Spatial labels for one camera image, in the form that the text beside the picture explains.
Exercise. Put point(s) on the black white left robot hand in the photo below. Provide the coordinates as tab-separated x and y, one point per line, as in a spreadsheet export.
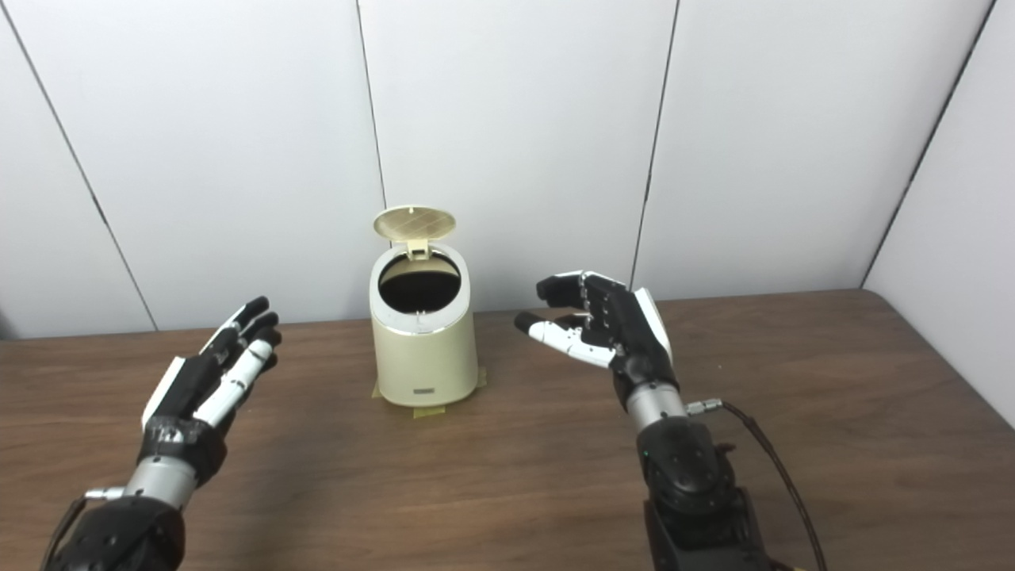
186	396

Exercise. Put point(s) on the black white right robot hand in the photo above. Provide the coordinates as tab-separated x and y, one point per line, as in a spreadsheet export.
630	333

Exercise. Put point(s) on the cream round bin lid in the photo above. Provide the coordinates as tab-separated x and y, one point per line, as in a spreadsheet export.
415	224

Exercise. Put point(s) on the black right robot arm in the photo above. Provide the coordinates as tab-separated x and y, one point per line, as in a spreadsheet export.
690	492

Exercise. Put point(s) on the cream-colored bin body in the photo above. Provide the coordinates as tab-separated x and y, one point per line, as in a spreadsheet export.
424	365

